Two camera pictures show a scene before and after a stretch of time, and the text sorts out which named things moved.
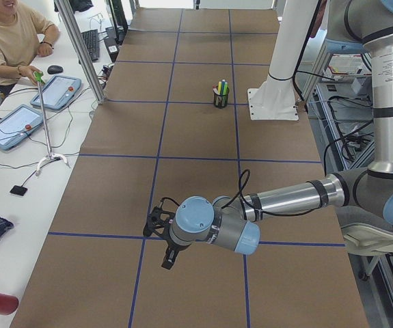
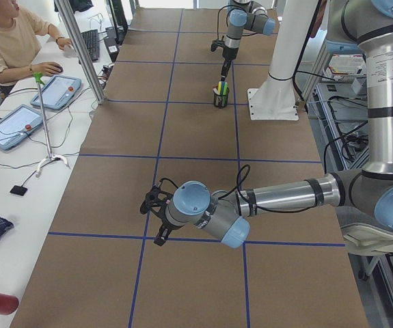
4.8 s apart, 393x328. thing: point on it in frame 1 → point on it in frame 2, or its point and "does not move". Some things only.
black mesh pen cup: (221, 101) does not move
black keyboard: (91, 40) does not move
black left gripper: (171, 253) → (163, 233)
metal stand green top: (40, 80) does not move
